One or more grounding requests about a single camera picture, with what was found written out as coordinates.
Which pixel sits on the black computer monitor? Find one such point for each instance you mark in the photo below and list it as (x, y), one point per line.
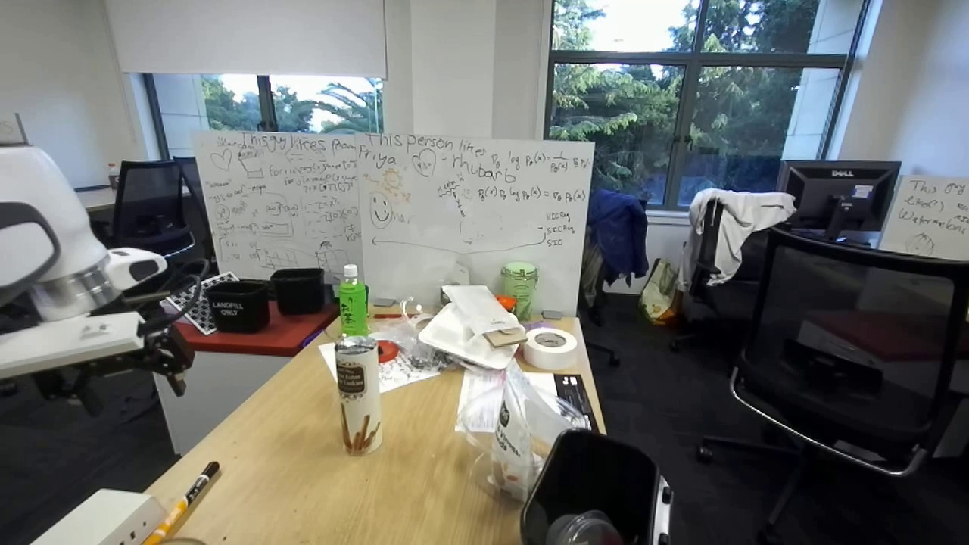
(837, 197)

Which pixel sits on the yellow green bag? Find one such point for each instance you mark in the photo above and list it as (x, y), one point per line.
(662, 291)

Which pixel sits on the small whiteboard with writing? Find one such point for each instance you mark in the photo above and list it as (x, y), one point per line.
(928, 213)

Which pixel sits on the white jacket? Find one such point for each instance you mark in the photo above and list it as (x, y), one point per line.
(742, 223)

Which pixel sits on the small black mesh office chair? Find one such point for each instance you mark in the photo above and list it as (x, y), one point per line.
(153, 202)

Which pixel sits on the white tape roll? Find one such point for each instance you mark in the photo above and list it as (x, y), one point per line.
(548, 346)

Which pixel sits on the white cabinet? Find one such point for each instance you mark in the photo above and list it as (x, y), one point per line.
(212, 388)

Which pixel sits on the black waste bin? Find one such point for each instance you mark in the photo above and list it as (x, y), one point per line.
(594, 487)

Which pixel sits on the orange and black marker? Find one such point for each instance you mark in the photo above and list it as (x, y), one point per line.
(188, 498)

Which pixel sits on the whiteboard panel with writing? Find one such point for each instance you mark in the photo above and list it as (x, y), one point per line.
(276, 202)
(475, 213)

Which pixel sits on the red cabinet top mat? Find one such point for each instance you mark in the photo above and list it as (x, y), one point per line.
(273, 333)

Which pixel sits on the blue jacket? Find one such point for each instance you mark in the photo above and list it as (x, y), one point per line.
(619, 231)

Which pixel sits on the black chair under jacket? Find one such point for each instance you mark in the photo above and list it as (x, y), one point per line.
(707, 251)

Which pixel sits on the black square container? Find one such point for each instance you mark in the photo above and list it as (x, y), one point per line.
(301, 291)
(240, 307)

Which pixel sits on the white rectangular box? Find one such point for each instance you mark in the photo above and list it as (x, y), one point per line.
(100, 519)

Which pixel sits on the white paper sheets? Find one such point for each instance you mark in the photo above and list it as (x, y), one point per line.
(405, 374)

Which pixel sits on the small red round object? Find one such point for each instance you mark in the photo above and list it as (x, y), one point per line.
(388, 353)

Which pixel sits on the small brown wooden block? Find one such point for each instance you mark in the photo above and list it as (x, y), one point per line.
(503, 337)

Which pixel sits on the white roller blind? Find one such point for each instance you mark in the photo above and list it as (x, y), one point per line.
(243, 34)

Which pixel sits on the tall can with brown sticks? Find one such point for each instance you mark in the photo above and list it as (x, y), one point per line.
(360, 396)

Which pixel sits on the clear plastic packet bag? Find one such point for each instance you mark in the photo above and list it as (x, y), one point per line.
(509, 435)

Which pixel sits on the green plastic bottle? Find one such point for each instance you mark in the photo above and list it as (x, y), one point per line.
(354, 304)

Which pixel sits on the white desk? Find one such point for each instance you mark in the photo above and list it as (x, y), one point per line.
(95, 196)

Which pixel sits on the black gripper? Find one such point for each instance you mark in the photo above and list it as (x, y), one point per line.
(167, 298)

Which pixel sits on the crumpled white paper bag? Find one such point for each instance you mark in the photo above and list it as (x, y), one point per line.
(464, 322)

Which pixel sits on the large black mesh office chair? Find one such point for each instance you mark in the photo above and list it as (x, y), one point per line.
(849, 343)

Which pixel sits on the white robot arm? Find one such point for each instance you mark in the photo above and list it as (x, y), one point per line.
(40, 215)

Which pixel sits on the green lidded jar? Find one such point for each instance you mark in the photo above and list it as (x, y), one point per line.
(520, 290)

